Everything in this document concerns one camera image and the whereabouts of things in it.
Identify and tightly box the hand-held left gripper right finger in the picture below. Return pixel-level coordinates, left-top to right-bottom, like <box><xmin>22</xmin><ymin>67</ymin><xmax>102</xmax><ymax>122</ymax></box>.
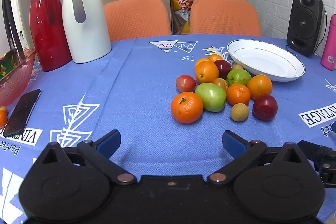
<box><xmin>209</xmin><ymin>130</ymin><xmax>313</xmax><ymax>185</ymax></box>

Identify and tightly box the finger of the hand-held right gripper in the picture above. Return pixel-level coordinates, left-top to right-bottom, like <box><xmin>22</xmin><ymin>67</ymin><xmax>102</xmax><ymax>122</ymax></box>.
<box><xmin>297</xmin><ymin>140</ymin><xmax>336</xmax><ymax>188</ymax></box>

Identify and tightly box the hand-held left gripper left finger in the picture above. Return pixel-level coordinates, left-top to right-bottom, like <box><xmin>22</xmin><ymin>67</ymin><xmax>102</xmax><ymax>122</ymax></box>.
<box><xmin>33</xmin><ymin>130</ymin><xmax>137</xmax><ymax>186</ymax></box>

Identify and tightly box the medium orange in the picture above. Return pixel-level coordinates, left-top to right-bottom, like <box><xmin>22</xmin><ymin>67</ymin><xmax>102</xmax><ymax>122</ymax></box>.
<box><xmin>226</xmin><ymin>83</ymin><xmax>251</xmax><ymax>106</ymax></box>

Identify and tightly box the dark red plum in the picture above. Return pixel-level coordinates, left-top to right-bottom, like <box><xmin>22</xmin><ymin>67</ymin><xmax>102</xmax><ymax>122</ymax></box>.
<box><xmin>253</xmin><ymin>95</ymin><xmax>278</xmax><ymax>121</ymax></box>
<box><xmin>214</xmin><ymin>59</ymin><xmax>232</xmax><ymax>79</ymax></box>

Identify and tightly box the large green apple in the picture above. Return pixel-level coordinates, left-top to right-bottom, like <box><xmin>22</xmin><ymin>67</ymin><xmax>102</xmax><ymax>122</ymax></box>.
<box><xmin>195</xmin><ymin>83</ymin><xmax>227</xmax><ymax>112</ymax></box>

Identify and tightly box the tangerine with stem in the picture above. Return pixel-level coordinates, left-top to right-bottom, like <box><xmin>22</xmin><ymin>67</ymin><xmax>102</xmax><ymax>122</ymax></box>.
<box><xmin>171</xmin><ymin>92</ymin><xmax>204</xmax><ymax>124</ymax></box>

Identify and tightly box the yellow red plum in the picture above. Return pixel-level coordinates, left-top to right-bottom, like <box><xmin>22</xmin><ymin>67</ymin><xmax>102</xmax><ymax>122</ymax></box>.
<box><xmin>213</xmin><ymin>78</ymin><xmax>229</xmax><ymax>90</ymax></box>

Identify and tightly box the large orange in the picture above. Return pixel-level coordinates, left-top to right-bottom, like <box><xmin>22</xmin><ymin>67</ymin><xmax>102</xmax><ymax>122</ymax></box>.
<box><xmin>247</xmin><ymin>74</ymin><xmax>273</xmax><ymax>101</ymax></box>

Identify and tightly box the small green apple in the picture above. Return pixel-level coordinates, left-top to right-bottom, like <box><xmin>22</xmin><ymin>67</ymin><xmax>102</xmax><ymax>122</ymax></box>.
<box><xmin>226</xmin><ymin>69</ymin><xmax>252</xmax><ymax>86</ymax></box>

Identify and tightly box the orange with dark navel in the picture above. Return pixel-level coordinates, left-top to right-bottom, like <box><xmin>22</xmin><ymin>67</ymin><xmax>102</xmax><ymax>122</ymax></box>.
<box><xmin>195</xmin><ymin>60</ymin><xmax>219</xmax><ymax>84</ymax></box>

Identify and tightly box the pinkish red plum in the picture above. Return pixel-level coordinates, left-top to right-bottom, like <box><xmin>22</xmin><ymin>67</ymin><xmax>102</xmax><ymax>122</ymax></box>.
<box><xmin>176</xmin><ymin>75</ymin><xmax>196</xmax><ymax>93</ymax></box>

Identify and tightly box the white plate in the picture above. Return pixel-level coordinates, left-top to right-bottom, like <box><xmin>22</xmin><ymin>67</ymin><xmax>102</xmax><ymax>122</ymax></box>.
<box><xmin>227</xmin><ymin>39</ymin><xmax>306</xmax><ymax>82</ymax></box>

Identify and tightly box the blue printed tablecloth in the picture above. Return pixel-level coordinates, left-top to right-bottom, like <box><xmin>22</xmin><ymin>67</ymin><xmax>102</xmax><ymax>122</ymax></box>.
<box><xmin>0</xmin><ymin>34</ymin><xmax>336</xmax><ymax>224</ymax></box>

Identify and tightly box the black smartphone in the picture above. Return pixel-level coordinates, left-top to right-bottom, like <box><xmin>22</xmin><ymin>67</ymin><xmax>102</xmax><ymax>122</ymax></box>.
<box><xmin>3</xmin><ymin>89</ymin><xmax>42</xmax><ymax>138</ymax></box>

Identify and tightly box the white thermos jug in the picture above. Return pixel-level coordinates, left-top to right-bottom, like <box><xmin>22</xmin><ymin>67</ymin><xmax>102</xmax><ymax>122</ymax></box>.
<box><xmin>62</xmin><ymin>0</ymin><xmax>112</xmax><ymax>64</ymax></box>

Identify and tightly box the pink glass bowl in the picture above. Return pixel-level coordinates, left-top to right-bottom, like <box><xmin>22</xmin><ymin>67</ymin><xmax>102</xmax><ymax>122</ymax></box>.
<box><xmin>0</xmin><ymin>48</ymin><xmax>36</xmax><ymax>107</ymax></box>

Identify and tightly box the pink water bottle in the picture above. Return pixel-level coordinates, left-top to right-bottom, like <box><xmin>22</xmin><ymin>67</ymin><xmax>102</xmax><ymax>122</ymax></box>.
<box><xmin>320</xmin><ymin>13</ymin><xmax>336</xmax><ymax>71</ymax></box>

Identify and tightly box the orange fabric chair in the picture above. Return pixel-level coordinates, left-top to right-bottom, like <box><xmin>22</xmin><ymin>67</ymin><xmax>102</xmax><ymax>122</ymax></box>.
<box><xmin>103</xmin><ymin>0</ymin><xmax>172</xmax><ymax>42</ymax></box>
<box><xmin>189</xmin><ymin>0</ymin><xmax>263</xmax><ymax>37</ymax></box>

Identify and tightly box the red thermos jug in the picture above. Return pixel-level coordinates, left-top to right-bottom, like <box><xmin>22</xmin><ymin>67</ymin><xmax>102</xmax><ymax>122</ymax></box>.
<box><xmin>29</xmin><ymin>0</ymin><xmax>72</xmax><ymax>72</ymax></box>

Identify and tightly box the green gold snack packet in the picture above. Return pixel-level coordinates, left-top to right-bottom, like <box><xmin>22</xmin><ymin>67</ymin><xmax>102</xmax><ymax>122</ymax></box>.
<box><xmin>0</xmin><ymin>49</ymin><xmax>17</xmax><ymax>80</ymax></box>

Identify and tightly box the black speaker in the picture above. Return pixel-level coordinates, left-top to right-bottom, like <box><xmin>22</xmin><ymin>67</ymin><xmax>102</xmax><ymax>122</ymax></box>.
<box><xmin>286</xmin><ymin>0</ymin><xmax>327</xmax><ymax>57</ymax></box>

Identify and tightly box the yellow plastic bag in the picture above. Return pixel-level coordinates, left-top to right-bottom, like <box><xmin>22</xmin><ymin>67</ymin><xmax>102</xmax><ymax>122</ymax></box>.
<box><xmin>169</xmin><ymin>0</ymin><xmax>206</xmax><ymax>35</ymax></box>

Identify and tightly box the black metal stand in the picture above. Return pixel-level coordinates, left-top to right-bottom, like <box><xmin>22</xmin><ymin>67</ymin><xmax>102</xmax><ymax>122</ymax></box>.
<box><xmin>2</xmin><ymin>0</ymin><xmax>25</xmax><ymax>55</ymax></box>

